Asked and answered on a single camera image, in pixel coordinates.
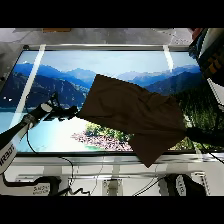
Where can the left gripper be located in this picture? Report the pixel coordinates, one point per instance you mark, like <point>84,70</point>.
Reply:
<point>65,113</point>

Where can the brown garment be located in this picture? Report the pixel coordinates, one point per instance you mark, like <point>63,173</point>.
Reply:
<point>133,113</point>

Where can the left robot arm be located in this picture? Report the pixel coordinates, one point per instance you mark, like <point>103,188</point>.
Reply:
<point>13,133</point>

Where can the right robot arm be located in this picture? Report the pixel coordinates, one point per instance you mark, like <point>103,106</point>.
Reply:
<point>208,136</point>

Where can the heap of clothes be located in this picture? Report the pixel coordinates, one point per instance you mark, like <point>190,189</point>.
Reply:
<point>211,56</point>

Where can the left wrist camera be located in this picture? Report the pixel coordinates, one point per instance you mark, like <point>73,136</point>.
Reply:
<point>54,99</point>

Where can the silver frame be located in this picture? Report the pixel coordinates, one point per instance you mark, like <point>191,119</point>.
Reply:
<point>116,160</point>

